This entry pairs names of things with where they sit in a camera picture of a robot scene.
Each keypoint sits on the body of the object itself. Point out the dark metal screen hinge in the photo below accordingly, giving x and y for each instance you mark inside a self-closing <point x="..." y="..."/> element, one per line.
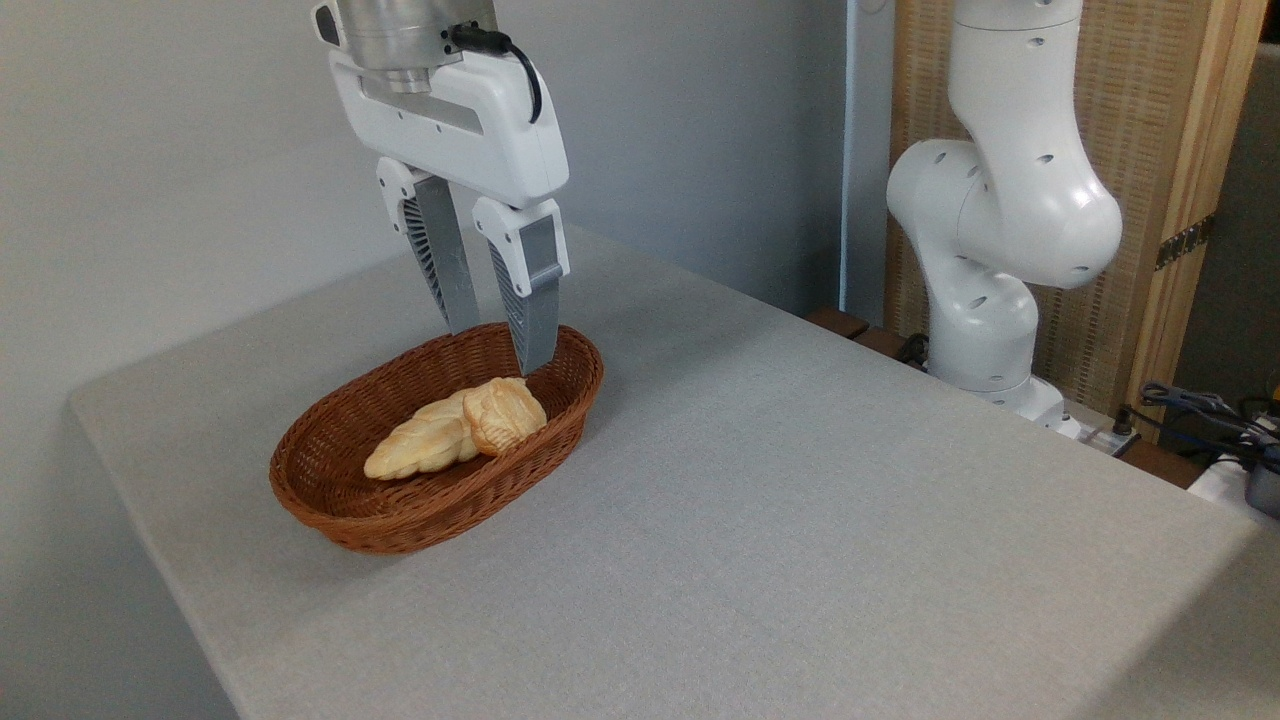
<point x="1185" y="242"/>

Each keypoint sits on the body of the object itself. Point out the grey box device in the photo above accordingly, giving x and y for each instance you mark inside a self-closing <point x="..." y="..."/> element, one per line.
<point x="1265" y="490"/>

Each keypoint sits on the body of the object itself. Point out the bamboo folding screen wooden frame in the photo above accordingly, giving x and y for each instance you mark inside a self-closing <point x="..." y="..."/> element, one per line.
<point x="1135" y="100"/>

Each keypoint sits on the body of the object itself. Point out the black plug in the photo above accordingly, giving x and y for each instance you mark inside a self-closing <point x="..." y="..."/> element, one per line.
<point x="1123" y="420"/>

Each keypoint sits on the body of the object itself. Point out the long braided bread loaf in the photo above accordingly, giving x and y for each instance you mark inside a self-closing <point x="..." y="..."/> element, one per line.
<point x="420" y="445"/>

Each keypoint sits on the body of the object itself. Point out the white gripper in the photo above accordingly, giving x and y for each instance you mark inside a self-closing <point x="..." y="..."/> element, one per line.
<point x="480" y="130"/>

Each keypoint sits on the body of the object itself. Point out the brown wicker oval basket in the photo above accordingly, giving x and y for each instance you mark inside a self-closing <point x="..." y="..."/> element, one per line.
<point x="330" y="440"/>

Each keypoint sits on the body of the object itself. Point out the round golden bread roll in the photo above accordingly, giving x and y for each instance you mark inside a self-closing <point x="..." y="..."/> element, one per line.
<point x="505" y="415"/>

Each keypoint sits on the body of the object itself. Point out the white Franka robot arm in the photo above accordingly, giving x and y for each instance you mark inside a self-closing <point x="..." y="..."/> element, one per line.
<point x="1010" y="210"/>

